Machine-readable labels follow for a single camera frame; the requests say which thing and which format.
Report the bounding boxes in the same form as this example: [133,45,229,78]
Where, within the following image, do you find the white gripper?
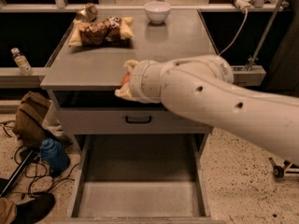
[115,60,163,104]

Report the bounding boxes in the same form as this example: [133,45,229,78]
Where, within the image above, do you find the red apple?
[121,73,130,86]

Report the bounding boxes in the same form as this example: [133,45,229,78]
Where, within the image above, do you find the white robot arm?
[115,55,299,165]

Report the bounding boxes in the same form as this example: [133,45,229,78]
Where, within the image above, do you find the closed grey top drawer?
[57,107,213,134]

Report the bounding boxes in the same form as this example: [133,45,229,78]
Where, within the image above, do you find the grey drawer cabinet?
[39,7,231,224]

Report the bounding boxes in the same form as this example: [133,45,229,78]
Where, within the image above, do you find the open grey middle drawer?
[68,133,212,224]

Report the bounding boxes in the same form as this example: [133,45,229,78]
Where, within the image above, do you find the brown chip bag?
[68,17,135,47]

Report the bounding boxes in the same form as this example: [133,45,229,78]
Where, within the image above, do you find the white ceramic bowl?
[144,1,171,24]

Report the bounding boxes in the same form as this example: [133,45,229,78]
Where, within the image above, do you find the metal can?
[76,3,98,22]

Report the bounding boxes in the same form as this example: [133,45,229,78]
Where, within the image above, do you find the clear plastic water bottle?
[11,48,33,76]

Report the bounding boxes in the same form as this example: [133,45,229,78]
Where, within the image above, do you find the blue water jug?
[39,138,70,173]

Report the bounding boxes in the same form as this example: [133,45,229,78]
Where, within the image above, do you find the brown backpack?
[12,91,51,149]

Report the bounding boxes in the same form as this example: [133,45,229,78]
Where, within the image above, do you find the black shoe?
[12,193,55,224]

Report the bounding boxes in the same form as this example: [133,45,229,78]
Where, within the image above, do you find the metal tripod pole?
[244,0,289,72]

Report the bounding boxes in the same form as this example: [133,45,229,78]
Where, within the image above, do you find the black wheeled stand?
[269,158,299,178]

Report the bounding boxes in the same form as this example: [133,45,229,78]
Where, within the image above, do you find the black drawer handle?
[125,116,152,124]

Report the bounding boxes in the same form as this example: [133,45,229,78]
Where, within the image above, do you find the black floor cables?
[12,145,80,199]

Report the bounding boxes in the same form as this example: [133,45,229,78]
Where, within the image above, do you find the white cable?
[216,7,249,57]

